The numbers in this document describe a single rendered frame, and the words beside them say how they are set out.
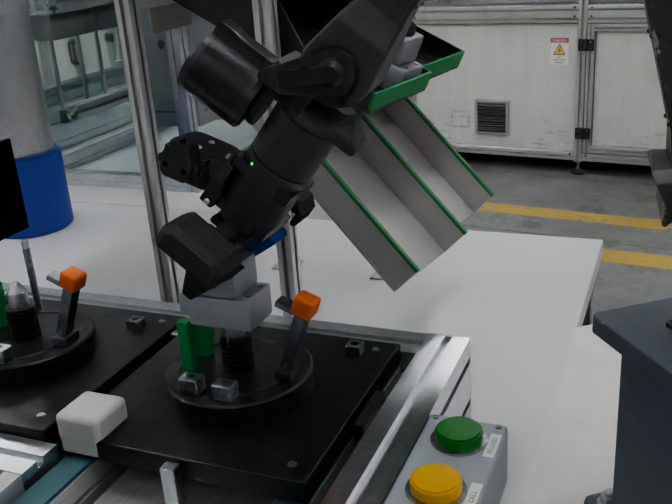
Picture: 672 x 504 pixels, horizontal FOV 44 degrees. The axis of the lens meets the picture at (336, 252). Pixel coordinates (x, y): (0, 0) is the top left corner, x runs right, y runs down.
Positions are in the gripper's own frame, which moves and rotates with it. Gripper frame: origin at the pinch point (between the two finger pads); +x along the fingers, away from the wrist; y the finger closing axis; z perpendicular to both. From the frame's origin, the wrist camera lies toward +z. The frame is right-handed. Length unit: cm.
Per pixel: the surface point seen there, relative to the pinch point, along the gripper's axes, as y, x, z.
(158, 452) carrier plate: 11.6, 10.6, -7.4
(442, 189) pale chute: -46.1, 0.8, -10.3
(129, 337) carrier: -5.8, 20.0, 4.8
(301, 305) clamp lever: 0.8, -2.7, -8.6
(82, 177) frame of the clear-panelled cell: -85, 70, 56
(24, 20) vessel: -61, 33, 67
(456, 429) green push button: 1.4, -3.6, -25.3
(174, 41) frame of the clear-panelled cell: -85, 29, 51
